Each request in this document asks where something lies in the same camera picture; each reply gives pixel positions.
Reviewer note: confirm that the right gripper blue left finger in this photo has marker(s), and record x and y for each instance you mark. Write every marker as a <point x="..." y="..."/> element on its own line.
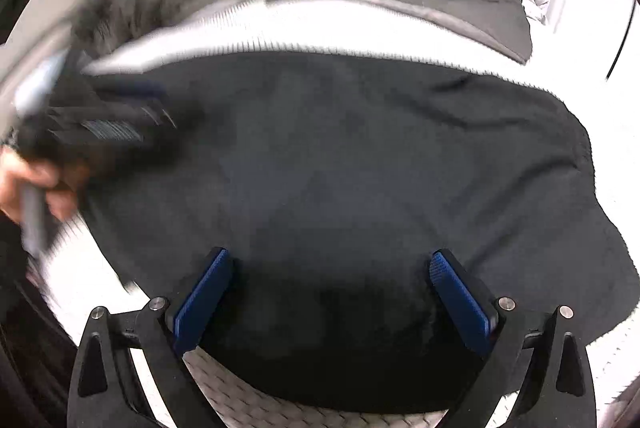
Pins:
<point x="196" y="299"/>

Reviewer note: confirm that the white honeycomb mattress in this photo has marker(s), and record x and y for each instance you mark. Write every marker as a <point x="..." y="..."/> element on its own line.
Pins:
<point x="76" y="271"/>

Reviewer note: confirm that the white wardrobe door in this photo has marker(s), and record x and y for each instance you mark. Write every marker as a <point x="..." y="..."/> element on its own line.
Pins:
<point x="601" y="37"/>

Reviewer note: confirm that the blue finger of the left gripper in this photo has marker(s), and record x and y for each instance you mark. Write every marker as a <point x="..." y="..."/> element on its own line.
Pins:
<point x="128" y="90"/>

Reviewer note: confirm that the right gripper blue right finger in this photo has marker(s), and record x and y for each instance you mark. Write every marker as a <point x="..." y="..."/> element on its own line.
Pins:
<point x="469" y="304"/>

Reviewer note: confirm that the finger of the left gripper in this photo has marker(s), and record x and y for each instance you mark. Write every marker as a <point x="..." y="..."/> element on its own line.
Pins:
<point x="120" y="131"/>

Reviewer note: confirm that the black pants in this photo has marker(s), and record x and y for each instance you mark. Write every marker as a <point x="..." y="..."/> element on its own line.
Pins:
<point x="331" y="180"/>

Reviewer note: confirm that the light blue pillow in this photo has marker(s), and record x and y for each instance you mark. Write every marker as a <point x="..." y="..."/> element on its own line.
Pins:
<point x="37" y="86"/>

